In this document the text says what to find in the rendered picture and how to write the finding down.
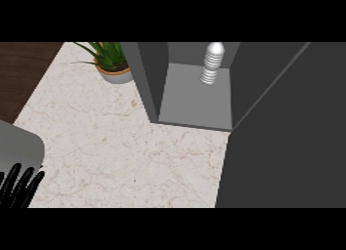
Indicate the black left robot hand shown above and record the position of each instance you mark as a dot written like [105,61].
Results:
[10,192]

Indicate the dark grey cabinet door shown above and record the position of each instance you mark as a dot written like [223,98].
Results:
[295,136]

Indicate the green plant in pot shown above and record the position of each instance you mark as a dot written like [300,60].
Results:
[110,62]

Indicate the white ribbed water bottle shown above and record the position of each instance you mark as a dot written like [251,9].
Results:
[211,63]

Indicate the dark grey cabinet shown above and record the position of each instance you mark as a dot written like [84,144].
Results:
[195,94]

